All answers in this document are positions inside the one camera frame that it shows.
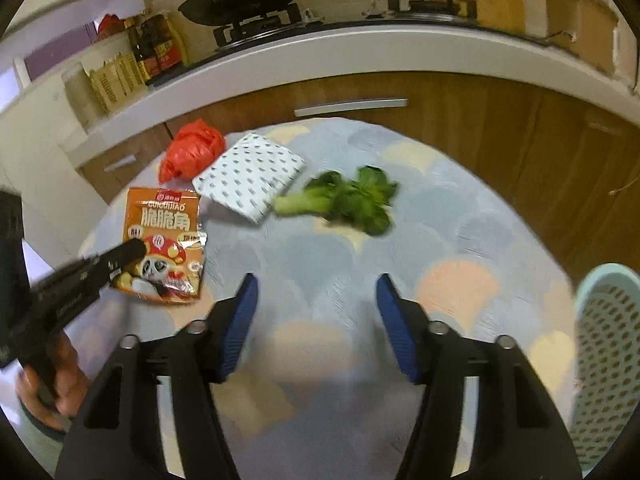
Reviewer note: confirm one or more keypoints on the fan-pattern printed tablecloth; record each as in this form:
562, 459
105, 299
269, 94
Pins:
325, 260

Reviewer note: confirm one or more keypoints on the dark sauce bottle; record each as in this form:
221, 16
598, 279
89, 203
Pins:
142, 52
170, 45

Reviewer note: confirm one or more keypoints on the white dotted paper box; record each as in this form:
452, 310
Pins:
250, 170

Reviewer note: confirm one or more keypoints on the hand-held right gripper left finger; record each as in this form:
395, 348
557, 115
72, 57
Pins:
240, 320

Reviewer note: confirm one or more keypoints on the teal plastic perforated basket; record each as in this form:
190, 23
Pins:
607, 340

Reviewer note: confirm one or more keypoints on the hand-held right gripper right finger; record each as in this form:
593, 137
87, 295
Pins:
400, 330

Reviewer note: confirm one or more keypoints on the person's left hand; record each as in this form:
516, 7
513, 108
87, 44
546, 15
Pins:
67, 370

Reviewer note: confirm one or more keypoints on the black glass gas stove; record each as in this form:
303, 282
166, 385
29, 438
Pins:
260, 30

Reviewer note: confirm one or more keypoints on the brown rice cooker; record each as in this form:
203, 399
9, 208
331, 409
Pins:
580, 25

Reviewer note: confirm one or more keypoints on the green leafy vegetable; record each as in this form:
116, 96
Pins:
350, 200

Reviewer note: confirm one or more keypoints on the grey canister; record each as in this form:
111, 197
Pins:
82, 100

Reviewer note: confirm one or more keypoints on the red plastic bag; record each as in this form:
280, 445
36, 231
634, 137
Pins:
192, 147

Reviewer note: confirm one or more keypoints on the orange snack packet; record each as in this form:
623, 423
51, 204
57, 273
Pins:
160, 220

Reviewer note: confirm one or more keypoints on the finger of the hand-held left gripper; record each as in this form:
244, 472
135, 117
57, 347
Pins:
100, 267

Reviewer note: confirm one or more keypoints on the red cloth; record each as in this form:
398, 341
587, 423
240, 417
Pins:
111, 24

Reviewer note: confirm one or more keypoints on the yellow plastic holder basket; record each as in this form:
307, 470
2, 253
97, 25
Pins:
117, 82

